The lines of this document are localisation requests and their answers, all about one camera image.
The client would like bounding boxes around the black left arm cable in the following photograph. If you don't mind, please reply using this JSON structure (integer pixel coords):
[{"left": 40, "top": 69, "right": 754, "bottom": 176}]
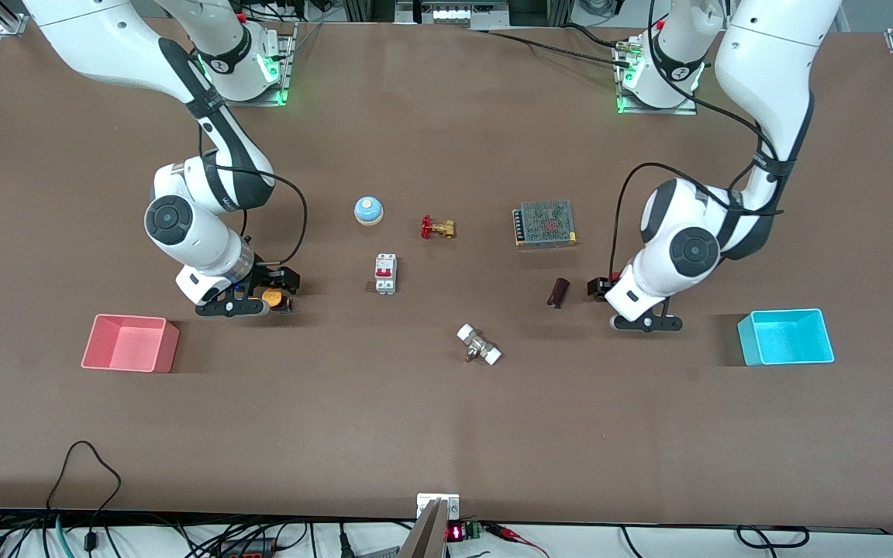
[{"left": 609, "top": 0, "right": 784, "bottom": 284}]

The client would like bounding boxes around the pink plastic box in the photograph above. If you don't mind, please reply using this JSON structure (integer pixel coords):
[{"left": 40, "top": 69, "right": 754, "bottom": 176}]
[{"left": 81, "top": 314, "right": 181, "bottom": 374}]

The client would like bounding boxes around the black power adapter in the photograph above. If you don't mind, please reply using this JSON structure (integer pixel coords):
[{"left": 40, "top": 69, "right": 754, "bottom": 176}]
[{"left": 218, "top": 535, "right": 277, "bottom": 558}]

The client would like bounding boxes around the grey camera post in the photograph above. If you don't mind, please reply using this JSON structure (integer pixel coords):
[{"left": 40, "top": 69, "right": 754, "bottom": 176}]
[{"left": 398, "top": 498, "right": 447, "bottom": 558}]

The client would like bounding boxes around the cyan plastic box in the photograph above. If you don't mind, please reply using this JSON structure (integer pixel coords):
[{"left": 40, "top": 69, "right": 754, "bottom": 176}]
[{"left": 737, "top": 308, "right": 836, "bottom": 367}]

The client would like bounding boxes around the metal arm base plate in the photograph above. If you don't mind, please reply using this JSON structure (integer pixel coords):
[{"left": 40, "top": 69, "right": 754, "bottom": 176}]
[
  {"left": 209, "top": 22, "right": 296, "bottom": 107},
  {"left": 615, "top": 35, "right": 698, "bottom": 115}
]

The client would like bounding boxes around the red clip lead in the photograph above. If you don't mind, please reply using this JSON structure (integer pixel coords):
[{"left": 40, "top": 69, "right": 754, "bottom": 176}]
[{"left": 485, "top": 524, "right": 550, "bottom": 558}]

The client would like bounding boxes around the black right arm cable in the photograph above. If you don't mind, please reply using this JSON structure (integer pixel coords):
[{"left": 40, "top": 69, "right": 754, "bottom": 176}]
[{"left": 198, "top": 116, "right": 309, "bottom": 268}]

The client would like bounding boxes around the black looped cable with plug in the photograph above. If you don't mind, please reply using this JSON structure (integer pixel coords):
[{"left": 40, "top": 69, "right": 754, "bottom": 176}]
[{"left": 47, "top": 441, "right": 122, "bottom": 549}]

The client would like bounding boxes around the white metal bracket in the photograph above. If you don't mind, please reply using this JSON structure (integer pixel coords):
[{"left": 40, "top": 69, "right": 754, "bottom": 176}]
[{"left": 417, "top": 494, "right": 460, "bottom": 520}]

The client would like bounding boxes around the grey metal device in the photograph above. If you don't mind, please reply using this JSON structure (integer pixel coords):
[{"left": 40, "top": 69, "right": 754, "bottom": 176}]
[{"left": 395, "top": 0, "right": 511, "bottom": 30}]

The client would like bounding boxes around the black cable across table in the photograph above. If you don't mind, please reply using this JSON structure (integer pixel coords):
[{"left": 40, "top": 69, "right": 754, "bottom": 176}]
[{"left": 471, "top": 23, "right": 633, "bottom": 69}]

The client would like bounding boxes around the white circuit breaker red switch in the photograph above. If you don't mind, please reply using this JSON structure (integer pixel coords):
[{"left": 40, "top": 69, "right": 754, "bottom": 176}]
[{"left": 374, "top": 253, "right": 398, "bottom": 295}]

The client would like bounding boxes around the black coiled cable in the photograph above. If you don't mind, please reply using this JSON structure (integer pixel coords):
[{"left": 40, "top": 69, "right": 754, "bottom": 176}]
[{"left": 736, "top": 525, "right": 810, "bottom": 549}]

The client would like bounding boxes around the metal mesh power supply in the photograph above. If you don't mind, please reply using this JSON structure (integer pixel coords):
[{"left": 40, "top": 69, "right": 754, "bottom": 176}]
[{"left": 512, "top": 200, "right": 578, "bottom": 250}]

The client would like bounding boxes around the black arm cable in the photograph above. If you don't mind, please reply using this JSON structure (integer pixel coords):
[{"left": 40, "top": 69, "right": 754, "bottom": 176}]
[
  {"left": 198, "top": 116, "right": 309, "bottom": 268},
  {"left": 609, "top": 0, "right": 784, "bottom": 284}
]

